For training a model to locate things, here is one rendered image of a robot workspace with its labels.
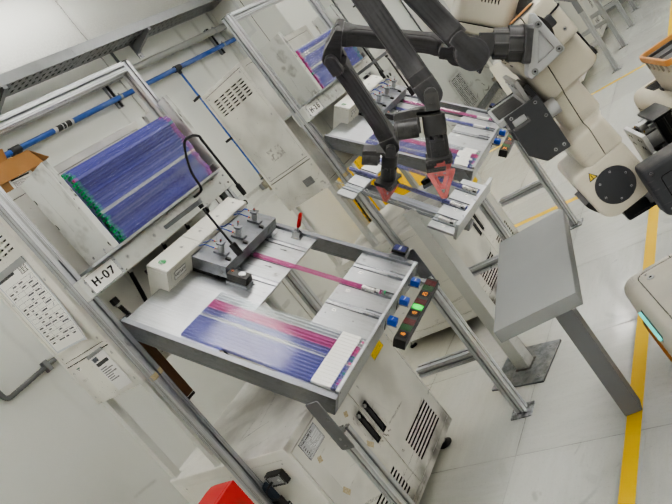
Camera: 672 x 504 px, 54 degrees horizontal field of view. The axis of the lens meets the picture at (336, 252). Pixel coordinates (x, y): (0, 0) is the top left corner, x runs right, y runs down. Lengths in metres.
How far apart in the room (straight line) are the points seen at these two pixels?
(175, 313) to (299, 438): 0.55
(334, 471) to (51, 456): 1.70
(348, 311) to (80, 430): 1.87
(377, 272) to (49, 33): 2.94
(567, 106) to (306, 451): 1.25
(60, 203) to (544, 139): 1.40
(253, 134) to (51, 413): 1.67
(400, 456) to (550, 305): 0.91
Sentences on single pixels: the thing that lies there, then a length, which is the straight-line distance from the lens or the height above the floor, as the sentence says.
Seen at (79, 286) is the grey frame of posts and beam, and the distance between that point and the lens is 2.04.
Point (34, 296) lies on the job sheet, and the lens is 2.30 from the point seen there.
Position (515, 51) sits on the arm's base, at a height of 1.18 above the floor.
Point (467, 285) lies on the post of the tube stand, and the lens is 2.62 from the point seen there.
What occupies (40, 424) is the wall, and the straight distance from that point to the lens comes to 3.50.
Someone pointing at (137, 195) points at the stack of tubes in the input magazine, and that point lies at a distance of 2.22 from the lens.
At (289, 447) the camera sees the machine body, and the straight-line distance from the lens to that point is 2.08.
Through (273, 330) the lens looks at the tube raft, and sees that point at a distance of 1.98.
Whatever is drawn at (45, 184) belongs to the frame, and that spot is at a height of 1.66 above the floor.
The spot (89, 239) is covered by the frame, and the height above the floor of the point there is 1.46.
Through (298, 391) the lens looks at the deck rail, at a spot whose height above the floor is 0.78.
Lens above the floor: 1.37
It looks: 11 degrees down
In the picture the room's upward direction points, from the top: 38 degrees counter-clockwise
